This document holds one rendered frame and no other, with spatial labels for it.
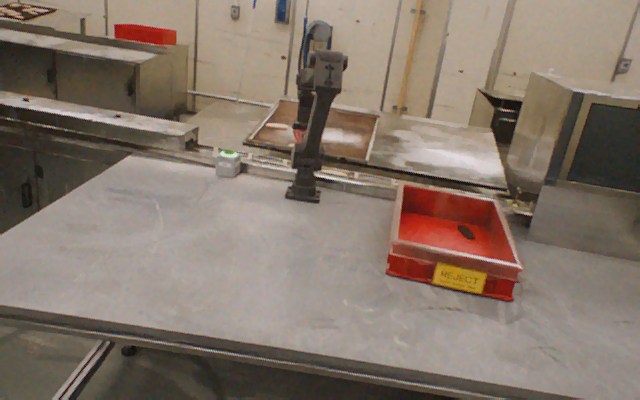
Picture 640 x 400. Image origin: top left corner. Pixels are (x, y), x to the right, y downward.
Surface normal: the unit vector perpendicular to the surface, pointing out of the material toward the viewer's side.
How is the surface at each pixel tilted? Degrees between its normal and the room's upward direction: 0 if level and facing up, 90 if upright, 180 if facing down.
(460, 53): 90
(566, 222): 90
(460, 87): 90
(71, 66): 90
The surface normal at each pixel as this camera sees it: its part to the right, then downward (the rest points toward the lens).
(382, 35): -0.18, 0.31
